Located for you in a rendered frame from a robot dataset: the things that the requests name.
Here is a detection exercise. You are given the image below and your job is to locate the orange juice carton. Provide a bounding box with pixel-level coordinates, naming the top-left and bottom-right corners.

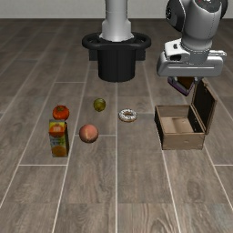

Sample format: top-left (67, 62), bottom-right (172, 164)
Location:
top-left (48, 118), bottom-right (70, 158)

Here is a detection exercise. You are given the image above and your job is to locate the green round fruit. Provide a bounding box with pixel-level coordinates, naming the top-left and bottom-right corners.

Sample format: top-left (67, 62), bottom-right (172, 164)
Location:
top-left (92, 97), bottom-right (107, 113)

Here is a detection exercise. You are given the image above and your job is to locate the dark wooden box lid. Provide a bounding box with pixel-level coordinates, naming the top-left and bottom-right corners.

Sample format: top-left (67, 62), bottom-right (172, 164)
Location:
top-left (190, 77), bottom-right (218, 136)

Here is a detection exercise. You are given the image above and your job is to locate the white frosted donut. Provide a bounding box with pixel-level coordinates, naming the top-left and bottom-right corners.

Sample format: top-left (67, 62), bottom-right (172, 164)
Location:
top-left (117, 108), bottom-right (138, 124)

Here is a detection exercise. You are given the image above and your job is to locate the pink peach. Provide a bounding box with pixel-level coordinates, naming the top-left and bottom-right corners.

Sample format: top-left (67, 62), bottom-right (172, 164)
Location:
top-left (78, 123), bottom-right (100, 144)

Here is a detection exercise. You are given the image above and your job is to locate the purple brown cake wedge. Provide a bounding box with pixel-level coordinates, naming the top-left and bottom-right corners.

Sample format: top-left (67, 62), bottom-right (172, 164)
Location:
top-left (167, 76), bottom-right (196, 96)

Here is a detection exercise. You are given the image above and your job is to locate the red tomato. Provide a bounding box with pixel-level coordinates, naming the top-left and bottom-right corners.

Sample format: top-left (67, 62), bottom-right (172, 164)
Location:
top-left (52, 105), bottom-right (71, 121)

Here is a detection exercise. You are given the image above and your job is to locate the wooden box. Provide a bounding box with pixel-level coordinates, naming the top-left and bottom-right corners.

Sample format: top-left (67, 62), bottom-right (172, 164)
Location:
top-left (154, 104), bottom-right (207, 151)

